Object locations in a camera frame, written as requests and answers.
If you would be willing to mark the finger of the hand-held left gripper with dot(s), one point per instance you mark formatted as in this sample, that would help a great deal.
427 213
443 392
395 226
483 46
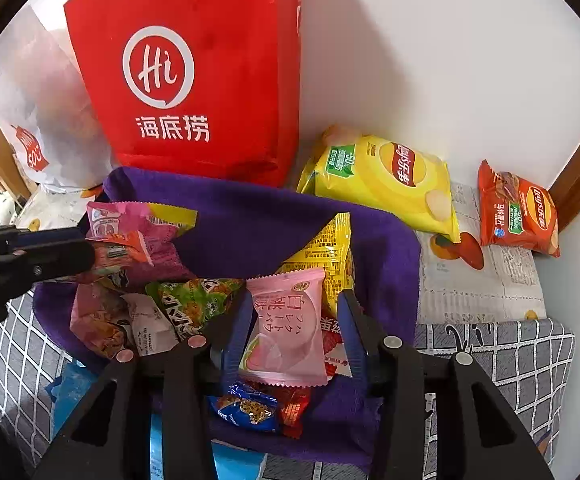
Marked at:
59 260
19 237

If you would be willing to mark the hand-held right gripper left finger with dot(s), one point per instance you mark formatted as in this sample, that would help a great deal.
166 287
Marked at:
235 340

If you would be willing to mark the pink zigzag-edged snack packet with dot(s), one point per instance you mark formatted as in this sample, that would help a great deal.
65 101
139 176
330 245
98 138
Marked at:
94 320

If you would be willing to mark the pale pink peach snack packet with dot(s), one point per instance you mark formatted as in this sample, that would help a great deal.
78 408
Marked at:
285 340

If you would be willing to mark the white and pink snack packet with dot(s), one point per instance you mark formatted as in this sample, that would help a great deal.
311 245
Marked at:
149 327

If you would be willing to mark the red paper bag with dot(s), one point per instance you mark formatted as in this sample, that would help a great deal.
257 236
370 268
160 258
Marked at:
219 60

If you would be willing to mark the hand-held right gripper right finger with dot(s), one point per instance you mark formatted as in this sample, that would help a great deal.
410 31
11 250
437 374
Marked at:
352 340

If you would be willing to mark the pink strawberry snack packet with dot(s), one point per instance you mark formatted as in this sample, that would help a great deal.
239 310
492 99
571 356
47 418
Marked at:
332 347

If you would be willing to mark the brown wooden door frame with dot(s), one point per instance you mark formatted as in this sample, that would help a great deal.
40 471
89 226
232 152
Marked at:
577 185

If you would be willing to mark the grey grid blanket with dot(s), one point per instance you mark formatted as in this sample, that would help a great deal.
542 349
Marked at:
520 360

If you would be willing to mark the green snack packet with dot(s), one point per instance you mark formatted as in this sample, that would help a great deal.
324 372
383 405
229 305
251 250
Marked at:
194 302

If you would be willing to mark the white plastic shopping bag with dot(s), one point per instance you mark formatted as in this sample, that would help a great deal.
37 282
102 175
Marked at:
34 95

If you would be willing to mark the orange-red chips bag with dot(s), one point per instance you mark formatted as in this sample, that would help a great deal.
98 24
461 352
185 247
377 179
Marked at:
515 210

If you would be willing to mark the magenta snack packet yellow edge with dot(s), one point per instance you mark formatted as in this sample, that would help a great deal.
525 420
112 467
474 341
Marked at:
154 245

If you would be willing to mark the small blue snack packet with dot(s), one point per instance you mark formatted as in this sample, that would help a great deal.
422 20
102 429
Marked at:
245 407

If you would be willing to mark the yellow chips bag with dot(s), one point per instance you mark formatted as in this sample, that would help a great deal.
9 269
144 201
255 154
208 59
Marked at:
370 180

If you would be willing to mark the blue tissue pack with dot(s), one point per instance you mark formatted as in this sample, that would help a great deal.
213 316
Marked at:
69 395

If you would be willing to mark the purple cloth bag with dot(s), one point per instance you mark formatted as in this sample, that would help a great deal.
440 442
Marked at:
250 220

